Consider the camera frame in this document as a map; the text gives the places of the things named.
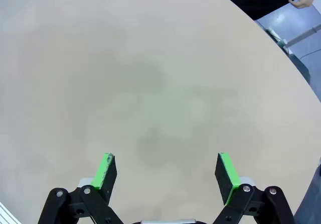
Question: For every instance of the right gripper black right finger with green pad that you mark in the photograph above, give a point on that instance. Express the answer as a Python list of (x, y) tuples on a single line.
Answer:
[(225, 181)]

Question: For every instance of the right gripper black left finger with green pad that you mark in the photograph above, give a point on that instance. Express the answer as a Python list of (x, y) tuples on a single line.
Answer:
[(105, 181)]

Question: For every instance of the white ribbed panel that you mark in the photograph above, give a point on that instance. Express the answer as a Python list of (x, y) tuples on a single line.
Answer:
[(6, 215)]

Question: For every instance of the white rod with teal fitting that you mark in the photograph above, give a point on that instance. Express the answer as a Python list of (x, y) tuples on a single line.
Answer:
[(303, 35)]

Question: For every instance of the person in red jacket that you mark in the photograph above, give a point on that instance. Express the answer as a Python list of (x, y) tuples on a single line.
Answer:
[(260, 0)]

